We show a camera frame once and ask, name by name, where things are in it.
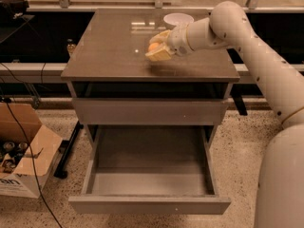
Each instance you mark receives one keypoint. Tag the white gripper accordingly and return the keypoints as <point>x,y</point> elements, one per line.
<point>178,41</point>

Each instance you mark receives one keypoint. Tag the orange fruit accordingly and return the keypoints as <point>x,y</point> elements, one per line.
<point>153,46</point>

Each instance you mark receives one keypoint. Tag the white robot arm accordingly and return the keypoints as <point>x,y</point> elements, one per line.
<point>280,193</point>

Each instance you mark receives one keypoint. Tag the grey drawer cabinet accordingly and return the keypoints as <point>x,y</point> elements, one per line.
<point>109,62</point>

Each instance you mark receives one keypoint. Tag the closed grey top drawer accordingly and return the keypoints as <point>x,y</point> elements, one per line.
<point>149,112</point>

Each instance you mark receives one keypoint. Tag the open grey middle drawer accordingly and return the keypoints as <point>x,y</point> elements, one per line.
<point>150,170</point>

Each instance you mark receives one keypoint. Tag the white ceramic bowl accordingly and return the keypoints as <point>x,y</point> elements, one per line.
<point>173,19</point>

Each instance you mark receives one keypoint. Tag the small glass bottle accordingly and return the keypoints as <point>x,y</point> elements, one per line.
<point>70,46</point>

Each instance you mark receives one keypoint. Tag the black table leg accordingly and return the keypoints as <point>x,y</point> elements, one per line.
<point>65,149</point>

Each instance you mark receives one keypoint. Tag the black device on shelf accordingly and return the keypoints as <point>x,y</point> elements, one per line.
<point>12,9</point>

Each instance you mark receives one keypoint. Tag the open cardboard box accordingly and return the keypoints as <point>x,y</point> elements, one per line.
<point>28,149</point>

